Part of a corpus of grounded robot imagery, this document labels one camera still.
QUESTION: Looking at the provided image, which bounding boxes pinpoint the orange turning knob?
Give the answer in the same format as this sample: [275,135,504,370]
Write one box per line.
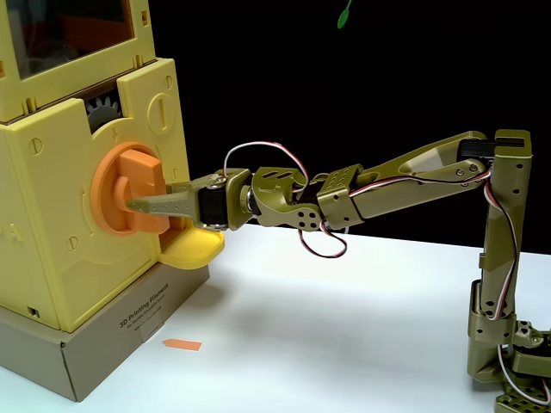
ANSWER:
[90,142,173,237]

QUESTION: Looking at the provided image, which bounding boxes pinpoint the yellow capsule vending machine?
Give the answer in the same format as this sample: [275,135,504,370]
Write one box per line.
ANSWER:
[0,0,226,333]

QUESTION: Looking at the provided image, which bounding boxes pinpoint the red white servo cable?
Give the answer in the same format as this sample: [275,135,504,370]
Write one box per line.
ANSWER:
[223,141,310,190]

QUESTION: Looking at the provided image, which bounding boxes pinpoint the grey gear wheel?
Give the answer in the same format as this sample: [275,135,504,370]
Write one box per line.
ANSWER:
[84,95,124,133]

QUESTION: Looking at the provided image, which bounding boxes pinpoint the orange paper arrow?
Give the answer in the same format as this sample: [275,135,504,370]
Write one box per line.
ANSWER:
[161,338,203,353]

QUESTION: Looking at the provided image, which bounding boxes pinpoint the green leaf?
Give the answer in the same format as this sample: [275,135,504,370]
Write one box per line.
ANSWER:
[337,0,354,30]

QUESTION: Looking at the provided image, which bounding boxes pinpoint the brown cardboard box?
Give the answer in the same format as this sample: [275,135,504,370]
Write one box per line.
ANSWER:
[0,262,212,404]

